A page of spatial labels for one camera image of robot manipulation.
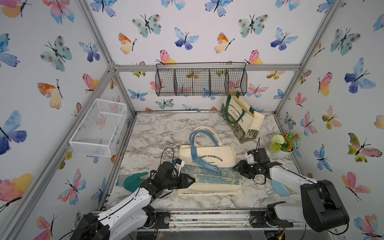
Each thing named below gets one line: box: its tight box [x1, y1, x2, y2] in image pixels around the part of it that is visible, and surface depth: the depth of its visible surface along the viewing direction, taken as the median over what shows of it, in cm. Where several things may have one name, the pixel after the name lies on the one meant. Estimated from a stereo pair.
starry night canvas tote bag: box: [177, 126, 243, 196], surface depth 88 cm
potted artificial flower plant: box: [270, 132, 301, 157], surface depth 88 cm
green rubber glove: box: [115, 172, 149, 193], surface depth 88 cm
